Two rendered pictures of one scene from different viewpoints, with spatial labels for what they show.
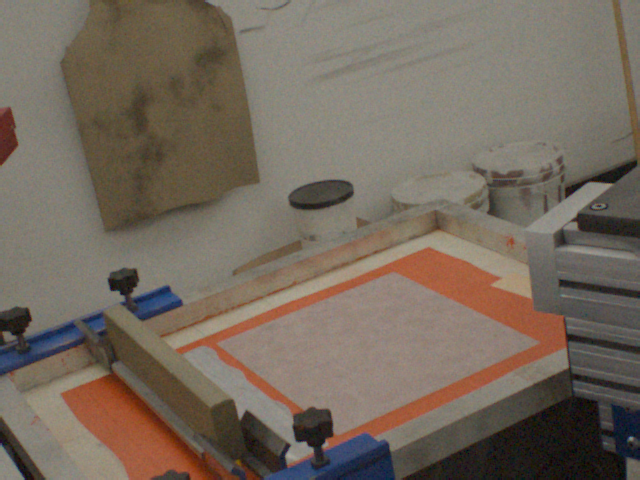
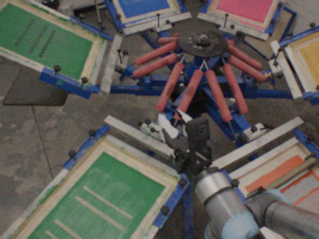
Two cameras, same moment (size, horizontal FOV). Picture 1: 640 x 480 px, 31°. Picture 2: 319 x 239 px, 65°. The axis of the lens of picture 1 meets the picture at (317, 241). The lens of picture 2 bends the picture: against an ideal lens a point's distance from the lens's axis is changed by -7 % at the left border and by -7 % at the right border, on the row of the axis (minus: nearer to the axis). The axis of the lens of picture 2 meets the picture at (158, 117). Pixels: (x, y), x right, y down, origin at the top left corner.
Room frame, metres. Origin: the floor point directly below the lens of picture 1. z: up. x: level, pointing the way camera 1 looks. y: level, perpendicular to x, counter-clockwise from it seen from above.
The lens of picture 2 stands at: (0.59, -0.38, 2.21)
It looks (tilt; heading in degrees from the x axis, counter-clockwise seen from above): 49 degrees down; 88
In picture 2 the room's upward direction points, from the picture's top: straight up
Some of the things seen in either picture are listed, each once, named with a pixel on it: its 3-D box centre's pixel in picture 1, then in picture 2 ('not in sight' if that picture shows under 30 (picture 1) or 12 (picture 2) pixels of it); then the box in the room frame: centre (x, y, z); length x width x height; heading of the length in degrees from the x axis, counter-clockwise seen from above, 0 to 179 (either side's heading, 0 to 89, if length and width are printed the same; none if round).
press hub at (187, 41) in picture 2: not in sight; (193, 112); (0.91, 0.97, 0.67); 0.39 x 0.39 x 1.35
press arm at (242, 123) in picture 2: not in sight; (245, 130); (1.12, 0.52, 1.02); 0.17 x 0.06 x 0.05; 116
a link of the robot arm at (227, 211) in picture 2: not in sight; (231, 218); (0.75, -0.19, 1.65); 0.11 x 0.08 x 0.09; 112
